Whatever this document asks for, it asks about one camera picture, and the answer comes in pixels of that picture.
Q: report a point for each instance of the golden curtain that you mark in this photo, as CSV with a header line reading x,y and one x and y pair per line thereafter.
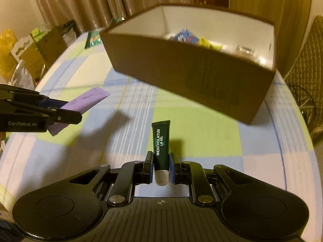
x,y
265,0

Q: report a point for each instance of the dark green lip gel tube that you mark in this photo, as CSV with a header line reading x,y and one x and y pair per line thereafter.
x,y
161,146

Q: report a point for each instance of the yellow plastic bag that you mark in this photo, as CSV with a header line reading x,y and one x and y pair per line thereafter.
x,y
7,53

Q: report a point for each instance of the white plastic bag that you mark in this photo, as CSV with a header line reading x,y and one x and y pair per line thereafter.
x,y
22,77

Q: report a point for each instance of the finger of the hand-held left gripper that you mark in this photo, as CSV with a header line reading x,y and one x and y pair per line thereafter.
x,y
25,94
68,118

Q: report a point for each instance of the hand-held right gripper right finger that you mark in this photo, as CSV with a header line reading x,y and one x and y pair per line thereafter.
x,y
173,167

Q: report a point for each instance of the quilted tan chair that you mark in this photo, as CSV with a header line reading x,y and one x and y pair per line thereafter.
x,y
310,68

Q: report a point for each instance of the brown cardboard box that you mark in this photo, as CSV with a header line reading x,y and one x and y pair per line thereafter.
x,y
189,80

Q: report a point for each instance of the green tissue packs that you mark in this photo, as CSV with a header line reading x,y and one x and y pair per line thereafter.
x,y
39,32

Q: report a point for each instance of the clear blue-label floss box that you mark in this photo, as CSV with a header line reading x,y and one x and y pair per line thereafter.
x,y
186,36

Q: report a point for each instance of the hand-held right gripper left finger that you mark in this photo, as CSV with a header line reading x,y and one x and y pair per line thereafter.
x,y
149,167

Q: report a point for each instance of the small cardboard carton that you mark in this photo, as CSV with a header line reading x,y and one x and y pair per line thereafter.
x,y
27,58

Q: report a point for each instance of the green printed packet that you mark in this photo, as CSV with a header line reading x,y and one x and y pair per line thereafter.
x,y
92,39

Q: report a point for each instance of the purple tube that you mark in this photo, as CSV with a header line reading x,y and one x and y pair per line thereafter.
x,y
85,99

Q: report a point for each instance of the large cardboard carton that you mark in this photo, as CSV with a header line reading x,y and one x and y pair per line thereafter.
x,y
50,45

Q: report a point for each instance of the white shopping bag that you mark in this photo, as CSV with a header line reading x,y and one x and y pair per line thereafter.
x,y
69,34

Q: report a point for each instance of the yellow snack packet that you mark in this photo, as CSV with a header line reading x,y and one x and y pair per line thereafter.
x,y
210,44

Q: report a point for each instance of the beige curtain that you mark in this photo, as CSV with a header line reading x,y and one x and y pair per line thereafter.
x,y
88,2

